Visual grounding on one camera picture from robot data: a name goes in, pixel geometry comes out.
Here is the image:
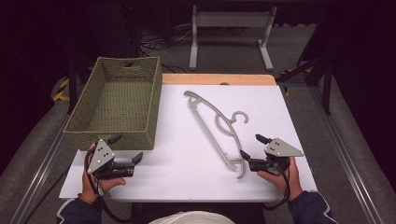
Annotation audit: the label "person's white clothing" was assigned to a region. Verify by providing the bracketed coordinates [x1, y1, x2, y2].
[148, 210, 236, 224]

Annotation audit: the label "green woven basket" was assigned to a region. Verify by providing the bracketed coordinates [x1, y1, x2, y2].
[63, 56, 163, 152]

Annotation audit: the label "white board sheet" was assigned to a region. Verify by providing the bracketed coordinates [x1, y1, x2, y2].
[58, 84, 318, 203]

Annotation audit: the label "person's right hand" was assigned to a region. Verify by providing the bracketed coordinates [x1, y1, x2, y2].
[257, 156, 304, 202]

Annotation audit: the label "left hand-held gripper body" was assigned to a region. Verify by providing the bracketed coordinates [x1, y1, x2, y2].
[87, 138, 135, 181]

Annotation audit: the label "grey plastic clothes hanger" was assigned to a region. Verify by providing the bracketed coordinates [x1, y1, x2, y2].
[183, 90, 250, 180]

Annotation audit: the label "black floor cables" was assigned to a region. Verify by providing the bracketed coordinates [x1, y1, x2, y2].
[136, 27, 194, 75]

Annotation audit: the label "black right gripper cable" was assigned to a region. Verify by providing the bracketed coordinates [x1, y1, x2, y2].
[262, 164, 292, 211]

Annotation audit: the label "yellow black striped tape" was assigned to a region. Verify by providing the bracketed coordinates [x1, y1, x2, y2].
[52, 77, 71, 103]

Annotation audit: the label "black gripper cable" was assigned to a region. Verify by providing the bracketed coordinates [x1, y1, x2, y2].
[84, 148, 133, 224]
[262, 164, 292, 211]

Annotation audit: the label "white metal stand frame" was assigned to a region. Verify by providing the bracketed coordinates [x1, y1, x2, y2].
[189, 4, 278, 72]

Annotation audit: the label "person's left hand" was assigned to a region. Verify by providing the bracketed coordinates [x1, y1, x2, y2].
[80, 143, 127, 203]

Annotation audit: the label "aluminium rail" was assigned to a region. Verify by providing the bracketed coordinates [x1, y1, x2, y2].
[8, 130, 70, 224]
[306, 85, 386, 224]

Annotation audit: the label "black metal post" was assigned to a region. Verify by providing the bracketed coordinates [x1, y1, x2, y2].
[66, 55, 79, 115]

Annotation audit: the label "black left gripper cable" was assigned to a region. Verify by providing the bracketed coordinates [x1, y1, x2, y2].
[84, 148, 133, 224]

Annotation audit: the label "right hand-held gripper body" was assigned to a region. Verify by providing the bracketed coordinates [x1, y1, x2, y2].
[248, 137, 304, 175]

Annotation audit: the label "black metal stand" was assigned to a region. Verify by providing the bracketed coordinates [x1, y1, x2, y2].
[275, 54, 332, 117]

